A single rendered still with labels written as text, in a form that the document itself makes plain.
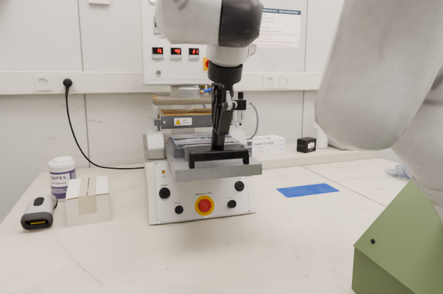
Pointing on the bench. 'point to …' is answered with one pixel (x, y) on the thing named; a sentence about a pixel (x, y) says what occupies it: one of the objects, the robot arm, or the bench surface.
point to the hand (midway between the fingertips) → (217, 142)
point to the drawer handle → (218, 155)
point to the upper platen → (186, 111)
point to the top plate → (191, 98)
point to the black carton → (306, 144)
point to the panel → (217, 188)
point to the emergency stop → (204, 205)
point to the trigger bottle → (320, 137)
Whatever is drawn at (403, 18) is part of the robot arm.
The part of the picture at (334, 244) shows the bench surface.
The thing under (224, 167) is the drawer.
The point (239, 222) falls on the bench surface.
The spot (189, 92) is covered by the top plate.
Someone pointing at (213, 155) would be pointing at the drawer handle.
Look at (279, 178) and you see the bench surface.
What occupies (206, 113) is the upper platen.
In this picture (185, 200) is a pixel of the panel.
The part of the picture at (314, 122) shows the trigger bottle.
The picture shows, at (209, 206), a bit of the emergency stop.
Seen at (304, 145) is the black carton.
